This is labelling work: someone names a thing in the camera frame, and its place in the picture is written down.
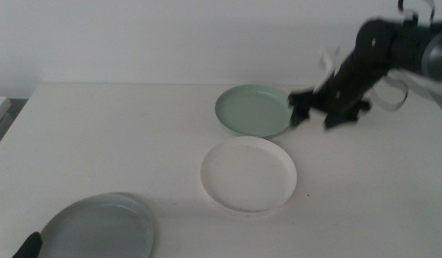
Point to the white shallow bowl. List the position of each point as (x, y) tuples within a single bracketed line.
[(247, 175)]

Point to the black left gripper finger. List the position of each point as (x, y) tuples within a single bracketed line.
[(29, 247)]

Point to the pale green shallow bowl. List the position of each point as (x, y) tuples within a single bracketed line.
[(253, 111)]

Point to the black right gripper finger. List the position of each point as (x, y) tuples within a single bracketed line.
[(300, 105), (344, 117)]

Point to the grey shallow bowl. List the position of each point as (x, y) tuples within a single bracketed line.
[(99, 231)]

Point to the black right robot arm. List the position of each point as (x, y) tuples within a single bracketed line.
[(403, 43)]

